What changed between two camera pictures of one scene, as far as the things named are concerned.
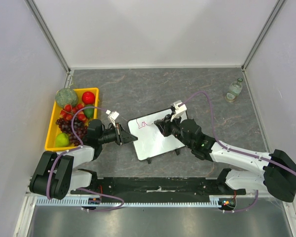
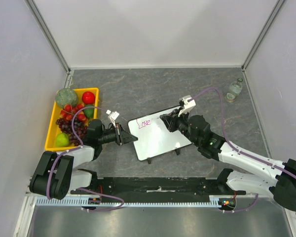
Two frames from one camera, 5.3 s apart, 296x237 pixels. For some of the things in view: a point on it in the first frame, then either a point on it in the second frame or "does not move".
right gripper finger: x=161 y=125 → x=170 y=123
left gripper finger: x=126 y=135 does not move
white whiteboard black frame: x=147 y=140 does not move
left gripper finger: x=129 y=139 does not move
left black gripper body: x=119 y=137 does not move
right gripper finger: x=162 y=121 → x=166 y=116
